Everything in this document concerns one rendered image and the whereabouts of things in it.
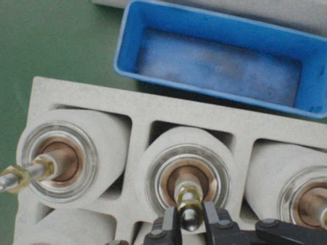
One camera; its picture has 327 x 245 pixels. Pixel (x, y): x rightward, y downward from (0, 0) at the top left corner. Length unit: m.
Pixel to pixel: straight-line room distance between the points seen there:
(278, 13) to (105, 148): 0.29
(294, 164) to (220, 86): 0.26
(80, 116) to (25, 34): 0.35
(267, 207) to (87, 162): 0.17
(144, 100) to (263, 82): 0.26
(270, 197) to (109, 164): 0.15
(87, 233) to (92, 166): 0.09
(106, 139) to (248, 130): 0.16
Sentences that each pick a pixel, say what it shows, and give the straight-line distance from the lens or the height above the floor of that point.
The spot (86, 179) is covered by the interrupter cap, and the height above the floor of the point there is 0.25.
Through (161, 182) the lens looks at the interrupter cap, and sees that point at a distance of 0.26.
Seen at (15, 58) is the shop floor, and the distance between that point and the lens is 0.60.
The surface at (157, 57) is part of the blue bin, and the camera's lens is 0.51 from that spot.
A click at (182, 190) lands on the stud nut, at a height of 0.29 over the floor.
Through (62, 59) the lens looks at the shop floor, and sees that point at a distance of 0.55.
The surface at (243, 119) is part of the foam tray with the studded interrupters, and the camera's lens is 0.33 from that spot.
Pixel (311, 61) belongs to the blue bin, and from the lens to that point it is 0.51.
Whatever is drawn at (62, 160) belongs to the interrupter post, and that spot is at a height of 0.27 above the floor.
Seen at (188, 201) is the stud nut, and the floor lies 0.33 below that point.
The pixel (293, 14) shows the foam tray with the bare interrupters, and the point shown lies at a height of 0.13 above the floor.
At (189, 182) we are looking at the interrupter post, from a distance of 0.23.
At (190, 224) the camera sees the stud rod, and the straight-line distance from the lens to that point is 0.17.
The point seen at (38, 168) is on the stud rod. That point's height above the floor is 0.30.
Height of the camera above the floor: 0.50
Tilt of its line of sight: 86 degrees down
